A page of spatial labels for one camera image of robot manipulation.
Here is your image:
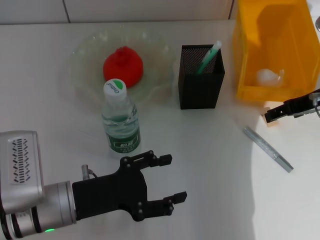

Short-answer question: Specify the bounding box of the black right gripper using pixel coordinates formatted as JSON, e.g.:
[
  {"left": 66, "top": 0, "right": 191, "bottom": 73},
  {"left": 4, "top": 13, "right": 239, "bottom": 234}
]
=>
[{"left": 264, "top": 89, "right": 320, "bottom": 123}]

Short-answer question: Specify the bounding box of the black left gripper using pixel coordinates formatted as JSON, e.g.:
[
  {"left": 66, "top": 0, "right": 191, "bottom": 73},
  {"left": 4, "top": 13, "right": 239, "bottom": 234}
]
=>
[{"left": 71, "top": 149, "right": 188, "bottom": 222}]

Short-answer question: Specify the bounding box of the white paper ball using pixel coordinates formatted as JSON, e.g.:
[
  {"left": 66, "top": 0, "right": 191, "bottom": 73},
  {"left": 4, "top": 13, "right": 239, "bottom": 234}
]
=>
[{"left": 256, "top": 68, "right": 286, "bottom": 87}]

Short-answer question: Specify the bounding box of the green label water bottle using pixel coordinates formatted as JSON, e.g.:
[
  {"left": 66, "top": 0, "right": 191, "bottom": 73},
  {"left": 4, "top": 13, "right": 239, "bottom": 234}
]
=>
[{"left": 101, "top": 78, "right": 142, "bottom": 154}]

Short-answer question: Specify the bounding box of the mint green pen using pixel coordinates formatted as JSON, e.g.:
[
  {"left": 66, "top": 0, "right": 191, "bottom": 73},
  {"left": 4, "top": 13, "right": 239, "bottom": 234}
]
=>
[{"left": 195, "top": 40, "right": 222, "bottom": 75}]

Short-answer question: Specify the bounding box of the red-orange fruit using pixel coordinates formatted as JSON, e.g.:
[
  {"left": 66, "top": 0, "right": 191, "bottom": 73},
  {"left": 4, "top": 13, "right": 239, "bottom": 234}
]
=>
[{"left": 103, "top": 46, "right": 145, "bottom": 88}]

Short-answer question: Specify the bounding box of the grey glitter pen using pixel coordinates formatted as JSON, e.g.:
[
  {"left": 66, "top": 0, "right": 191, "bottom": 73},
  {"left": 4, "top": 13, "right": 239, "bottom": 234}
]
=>
[{"left": 243, "top": 126, "right": 294, "bottom": 173}]

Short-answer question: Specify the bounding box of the black mesh pen holder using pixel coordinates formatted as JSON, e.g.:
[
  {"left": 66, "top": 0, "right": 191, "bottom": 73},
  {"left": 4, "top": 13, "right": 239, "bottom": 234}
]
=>
[{"left": 177, "top": 44, "right": 226, "bottom": 110}]

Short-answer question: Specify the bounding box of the clear glass fruit plate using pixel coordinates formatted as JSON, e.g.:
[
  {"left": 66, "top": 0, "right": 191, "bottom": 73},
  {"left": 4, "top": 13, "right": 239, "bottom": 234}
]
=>
[{"left": 69, "top": 24, "right": 177, "bottom": 111}]

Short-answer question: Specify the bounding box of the yellow plastic bin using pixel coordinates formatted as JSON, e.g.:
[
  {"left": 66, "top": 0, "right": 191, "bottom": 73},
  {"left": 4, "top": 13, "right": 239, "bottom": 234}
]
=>
[{"left": 232, "top": 0, "right": 320, "bottom": 102}]

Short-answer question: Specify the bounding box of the left wrist cable with plug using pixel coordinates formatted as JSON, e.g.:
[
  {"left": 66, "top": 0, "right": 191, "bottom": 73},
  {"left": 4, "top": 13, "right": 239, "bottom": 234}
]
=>
[{"left": 81, "top": 164, "right": 99, "bottom": 180}]

